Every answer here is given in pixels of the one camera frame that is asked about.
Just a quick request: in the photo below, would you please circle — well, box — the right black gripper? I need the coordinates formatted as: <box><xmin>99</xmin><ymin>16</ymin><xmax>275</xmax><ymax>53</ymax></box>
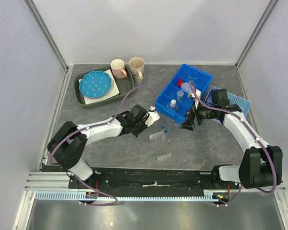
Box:
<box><xmin>179</xmin><ymin>100</ymin><xmax>217</xmax><ymax>131</ymax></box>

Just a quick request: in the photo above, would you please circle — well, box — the round glass flask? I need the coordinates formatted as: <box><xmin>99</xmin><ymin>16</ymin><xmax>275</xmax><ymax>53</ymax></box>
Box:
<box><xmin>166</xmin><ymin>99</ymin><xmax>179</xmax><ymax>112</ymax></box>

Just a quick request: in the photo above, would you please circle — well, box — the small glass stoppered bottle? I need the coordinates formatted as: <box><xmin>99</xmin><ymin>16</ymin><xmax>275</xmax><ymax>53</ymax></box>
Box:
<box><xmin>176</xmin><ymin>90</ymin><xmax>184</xmax><ymax>103</ymax></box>

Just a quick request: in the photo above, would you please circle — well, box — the blue cap test tube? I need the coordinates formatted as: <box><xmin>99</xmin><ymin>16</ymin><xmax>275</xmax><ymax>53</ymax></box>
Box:
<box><xmin>161</xmin><ymin>124</ymin><xmax>165</xmax><ymax>139</ymax></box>
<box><xmin>163</xmin><ymin>130</ymin><xmax>168</xmax><ymax>142</ymax></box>

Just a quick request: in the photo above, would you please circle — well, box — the red cap wash bottle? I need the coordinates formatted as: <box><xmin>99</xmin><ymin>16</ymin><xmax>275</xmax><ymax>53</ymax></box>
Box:
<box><xmin>178</xmin><ymin>79</ymin><xmax>193</xmax><ymax>98</ymax></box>

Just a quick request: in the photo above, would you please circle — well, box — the clear test tube rack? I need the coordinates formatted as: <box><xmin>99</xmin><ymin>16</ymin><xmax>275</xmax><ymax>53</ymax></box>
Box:
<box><xmin>149</xmin><ymin>131</ymin><xmax>172</xmax><ymax>161</ymax></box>

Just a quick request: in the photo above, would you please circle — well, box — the clear glass beaker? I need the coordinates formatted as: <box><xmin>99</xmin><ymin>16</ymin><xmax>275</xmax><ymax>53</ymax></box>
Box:
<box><xmin>188</xmin><ymin>71</ymin><xmax>199</xmax><ymax>83</ymax></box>

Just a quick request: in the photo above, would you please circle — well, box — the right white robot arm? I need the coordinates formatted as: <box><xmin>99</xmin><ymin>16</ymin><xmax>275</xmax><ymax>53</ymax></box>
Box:
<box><xmin>181</xmin><ymin>104</ymin><xmax>283</xmax><ymax>194</ymax></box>

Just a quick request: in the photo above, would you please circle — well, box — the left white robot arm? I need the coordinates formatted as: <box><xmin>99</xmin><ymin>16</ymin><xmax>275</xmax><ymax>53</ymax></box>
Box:
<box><xmin>47</xmin><ymin>109</ymin><xmax>150</xmax><ymax>188</ymax></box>

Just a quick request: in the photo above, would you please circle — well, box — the blue compartment bin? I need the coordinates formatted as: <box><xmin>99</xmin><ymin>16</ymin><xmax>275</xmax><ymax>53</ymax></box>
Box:
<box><xmin>156</xmin><ymin>64</ymin><xmax>213</xmax><ymax>124</ymax></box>

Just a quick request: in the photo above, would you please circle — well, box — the grey serving tray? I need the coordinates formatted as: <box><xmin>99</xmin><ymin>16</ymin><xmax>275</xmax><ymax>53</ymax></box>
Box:
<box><xmin>74</xmin><ymin>65</ymin><xmax>134</xmax><ymax>109</ymax></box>

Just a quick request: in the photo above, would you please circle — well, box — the blue polka dot plate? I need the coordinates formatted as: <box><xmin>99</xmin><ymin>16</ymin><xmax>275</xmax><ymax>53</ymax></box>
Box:
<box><xmin>79</xmin><ymin>70</ymin><xmax>112</xmax><ymax>99</ymax></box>

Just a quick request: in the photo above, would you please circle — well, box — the pink mug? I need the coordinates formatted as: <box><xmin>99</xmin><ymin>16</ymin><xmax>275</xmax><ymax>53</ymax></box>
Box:
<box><xmin>110</xmin><ymin>59</ymin><xmax>127</xmax><ymax>80</ymax></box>

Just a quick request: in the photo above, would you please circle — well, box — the beige floral mug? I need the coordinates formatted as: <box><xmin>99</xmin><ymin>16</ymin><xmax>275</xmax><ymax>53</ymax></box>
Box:
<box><xmin>129</xmin><ymin>57</ymin><xmax>145</xmax><ymax>82</ymax></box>

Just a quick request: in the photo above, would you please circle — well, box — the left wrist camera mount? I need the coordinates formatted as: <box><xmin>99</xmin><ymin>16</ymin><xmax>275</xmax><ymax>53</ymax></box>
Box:
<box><xmin>130</xmin><ymin>104</ymin><xmax>160</xmax><ymax>127</ymax></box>

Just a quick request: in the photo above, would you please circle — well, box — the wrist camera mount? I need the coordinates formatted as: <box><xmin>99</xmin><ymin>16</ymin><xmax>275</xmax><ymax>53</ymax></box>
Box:
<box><xmin>187</xmin><ymin>88</ymin><xmax>230</xmax><ymax>107</ymax></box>
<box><xmin>130</xmin><ymin>104</ymin><xmax>160</xmax><ymax>127</ymax></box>

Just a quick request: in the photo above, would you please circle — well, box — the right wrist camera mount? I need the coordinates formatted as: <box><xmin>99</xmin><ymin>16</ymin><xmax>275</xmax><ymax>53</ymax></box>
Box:
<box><xmin>187</xmin><ymin>88</ymin><xmax>230</xmax><ymax>107</ymax></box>

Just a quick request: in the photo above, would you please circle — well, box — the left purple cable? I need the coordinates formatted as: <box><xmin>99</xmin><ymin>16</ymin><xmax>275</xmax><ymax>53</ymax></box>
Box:
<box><xmin>49</xmin><ymin>86</ymin><xmax>157</xmax><ymax>207</ymax></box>

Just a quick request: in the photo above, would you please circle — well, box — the purple cable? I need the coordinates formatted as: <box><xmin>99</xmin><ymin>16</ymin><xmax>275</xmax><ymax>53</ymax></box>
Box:
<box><xmin>49</xmin><ymin>86</ymin><xmax>157</xmax><ymax>207</ymax></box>
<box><xmin>189</xmin><ymin>81</ymin><xmax>278</xmax><ymax>207</ymax></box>

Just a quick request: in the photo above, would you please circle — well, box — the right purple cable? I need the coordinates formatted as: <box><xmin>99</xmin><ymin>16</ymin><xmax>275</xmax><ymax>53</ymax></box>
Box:
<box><xmin>189</xmin><ymin>81</ymin><xmax>278</xmax><ymax>207</ymax></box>

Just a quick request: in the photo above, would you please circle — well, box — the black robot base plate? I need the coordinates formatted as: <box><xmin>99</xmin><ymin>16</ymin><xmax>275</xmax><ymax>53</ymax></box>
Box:
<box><xmin>85</xmin><ymin>168</ymin><xmax>239</xmax><ymax>196</ymax></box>

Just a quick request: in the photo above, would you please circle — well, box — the slotted cable duct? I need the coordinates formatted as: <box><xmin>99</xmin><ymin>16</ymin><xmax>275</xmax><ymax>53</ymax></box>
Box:
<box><xmin>35</xmin><ymin>191</ymin><xmax>218</xmax><ymax>202</ymax></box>

